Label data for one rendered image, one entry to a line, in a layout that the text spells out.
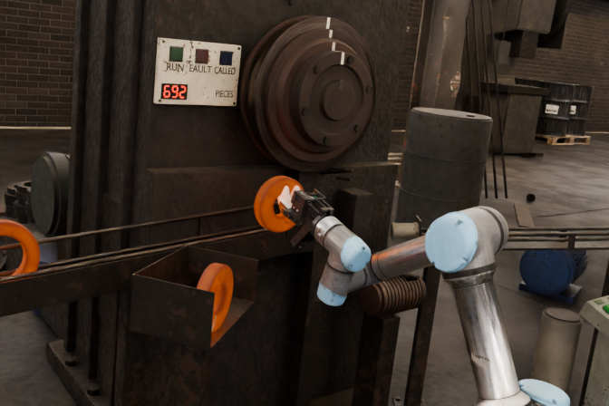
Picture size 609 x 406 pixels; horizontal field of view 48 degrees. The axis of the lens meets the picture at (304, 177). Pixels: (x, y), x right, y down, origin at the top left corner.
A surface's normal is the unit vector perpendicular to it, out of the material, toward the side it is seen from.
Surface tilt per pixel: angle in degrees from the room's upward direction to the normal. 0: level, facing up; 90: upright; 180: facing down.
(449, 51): 90
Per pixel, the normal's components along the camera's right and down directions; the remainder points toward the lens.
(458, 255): -0.72, -0.03
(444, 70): 0.59, 0.22
